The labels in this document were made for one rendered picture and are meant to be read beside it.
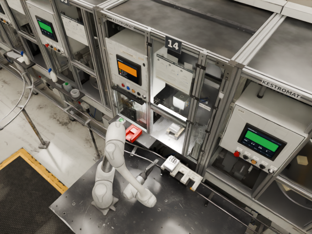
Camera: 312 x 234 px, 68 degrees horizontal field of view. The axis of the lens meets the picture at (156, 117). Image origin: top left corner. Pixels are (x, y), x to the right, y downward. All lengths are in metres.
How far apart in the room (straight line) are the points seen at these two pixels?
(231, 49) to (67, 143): 2.72
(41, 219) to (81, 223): 0.97
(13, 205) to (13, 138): 1.06
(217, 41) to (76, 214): 1.83
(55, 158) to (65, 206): 1.26
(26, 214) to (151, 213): 1.60
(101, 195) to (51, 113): 2.31
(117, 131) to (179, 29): 0.82
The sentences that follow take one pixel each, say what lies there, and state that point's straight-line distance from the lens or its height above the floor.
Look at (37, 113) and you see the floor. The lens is 4.18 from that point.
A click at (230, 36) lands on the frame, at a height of 2.01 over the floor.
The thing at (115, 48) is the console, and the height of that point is 1.78.
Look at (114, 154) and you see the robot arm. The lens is 1.57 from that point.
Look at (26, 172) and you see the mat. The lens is 3.55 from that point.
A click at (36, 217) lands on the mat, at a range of 3.22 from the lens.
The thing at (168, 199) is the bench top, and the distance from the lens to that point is 2.29.
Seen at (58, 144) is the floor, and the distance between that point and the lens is 3.64.
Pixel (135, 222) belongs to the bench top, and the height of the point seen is 0.68.
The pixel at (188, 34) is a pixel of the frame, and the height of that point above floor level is 2.01.
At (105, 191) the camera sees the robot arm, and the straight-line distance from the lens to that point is 2.06.
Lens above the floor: 2.81
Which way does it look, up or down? 49 degrees down
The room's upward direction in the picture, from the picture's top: 1 degrees clockwise
